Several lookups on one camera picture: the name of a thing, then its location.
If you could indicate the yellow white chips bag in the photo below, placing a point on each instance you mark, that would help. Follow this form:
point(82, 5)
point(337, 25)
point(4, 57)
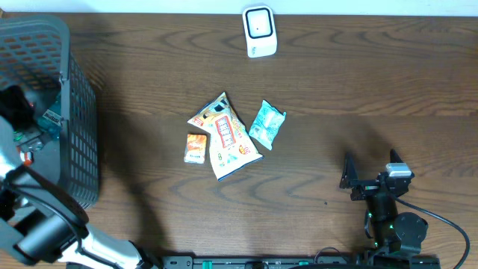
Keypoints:
point(230, 148)

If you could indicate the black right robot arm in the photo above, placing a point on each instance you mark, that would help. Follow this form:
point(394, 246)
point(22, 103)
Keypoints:
point(395, 234)

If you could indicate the teal blue wrapped packet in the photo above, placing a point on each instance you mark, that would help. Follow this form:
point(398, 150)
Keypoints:
point(51, 120)

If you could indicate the red orange chocolate bar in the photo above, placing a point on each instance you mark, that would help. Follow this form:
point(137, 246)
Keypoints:
point(27, 158)

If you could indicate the grey plastic mesh basket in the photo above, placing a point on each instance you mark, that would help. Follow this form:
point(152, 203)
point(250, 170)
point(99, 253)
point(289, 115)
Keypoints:
point(36, 56)

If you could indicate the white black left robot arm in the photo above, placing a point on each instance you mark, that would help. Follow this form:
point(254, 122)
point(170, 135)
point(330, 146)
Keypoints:
point(42, 223)

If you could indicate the small orange snack packet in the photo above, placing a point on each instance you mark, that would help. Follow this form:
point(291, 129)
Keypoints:
point(195, 149)

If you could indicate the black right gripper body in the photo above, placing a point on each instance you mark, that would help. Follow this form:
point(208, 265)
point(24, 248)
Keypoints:
point(366, 188)

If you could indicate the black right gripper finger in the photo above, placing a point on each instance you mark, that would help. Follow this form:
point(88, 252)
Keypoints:
point(394, 157)
point(349, 178)

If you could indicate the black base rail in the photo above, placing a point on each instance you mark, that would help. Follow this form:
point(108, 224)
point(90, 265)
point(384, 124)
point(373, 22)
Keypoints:
point(328, 257)

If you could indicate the white barcode scanner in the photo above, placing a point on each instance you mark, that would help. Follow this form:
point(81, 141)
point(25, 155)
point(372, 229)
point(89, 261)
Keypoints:
point(260, 31)

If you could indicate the pale green wipes pack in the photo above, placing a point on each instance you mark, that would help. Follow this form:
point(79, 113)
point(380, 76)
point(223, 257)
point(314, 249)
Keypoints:
point(266, 125)

